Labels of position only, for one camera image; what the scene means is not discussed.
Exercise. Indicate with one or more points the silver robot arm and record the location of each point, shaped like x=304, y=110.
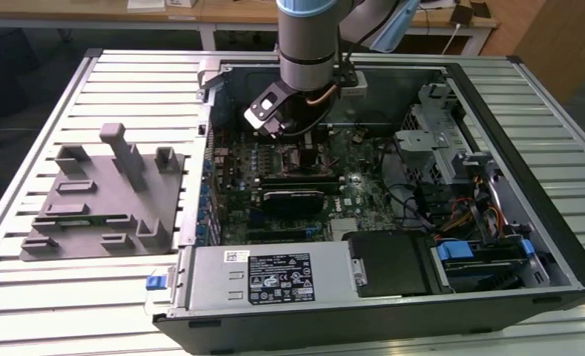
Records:
x=305, y=37

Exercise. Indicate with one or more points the CPU socket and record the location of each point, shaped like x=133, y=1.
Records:
x=292, y=159

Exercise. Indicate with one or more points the round coin battery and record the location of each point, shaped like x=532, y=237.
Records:
x=357, y=138

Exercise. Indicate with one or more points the black graphics card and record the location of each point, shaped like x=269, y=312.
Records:
x=292, y=204

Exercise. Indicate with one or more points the silver perforated drive cage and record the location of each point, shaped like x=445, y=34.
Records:
x=421, y=142

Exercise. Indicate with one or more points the green motherboard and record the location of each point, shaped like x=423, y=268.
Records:
x=372, y=215

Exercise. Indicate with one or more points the silver finned heat sink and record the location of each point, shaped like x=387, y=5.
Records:
x=344, y=224

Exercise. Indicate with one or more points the wooden desk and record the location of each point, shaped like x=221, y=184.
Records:
x=184, y=13

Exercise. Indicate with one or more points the small white box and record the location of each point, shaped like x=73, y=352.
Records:
x=181, y=2

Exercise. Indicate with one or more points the black plastic shroud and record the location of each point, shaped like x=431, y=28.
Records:
x=391, y=263

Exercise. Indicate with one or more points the grey parts rack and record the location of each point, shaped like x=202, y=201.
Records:
x=124, y=207

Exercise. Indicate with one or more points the white paper sheet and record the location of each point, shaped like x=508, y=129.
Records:
x=146, y=3

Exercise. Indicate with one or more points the small black flat item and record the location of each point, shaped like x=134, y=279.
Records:
x=483, y=9

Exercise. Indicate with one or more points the silver power supply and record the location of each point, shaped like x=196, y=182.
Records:
x=208, y=274

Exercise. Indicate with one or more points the blue disk carrier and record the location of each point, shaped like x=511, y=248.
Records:
x=453, y=252

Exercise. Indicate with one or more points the green RAM stick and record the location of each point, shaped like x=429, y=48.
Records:
x=106, y=219

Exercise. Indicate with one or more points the blue plastic latch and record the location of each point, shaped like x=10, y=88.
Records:
x=528, y=250
x=156, y=283

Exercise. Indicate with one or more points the wooden cabinet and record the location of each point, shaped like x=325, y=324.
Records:
x=559, y=44

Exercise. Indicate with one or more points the black open PC case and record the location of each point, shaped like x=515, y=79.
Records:
x=322, y=326

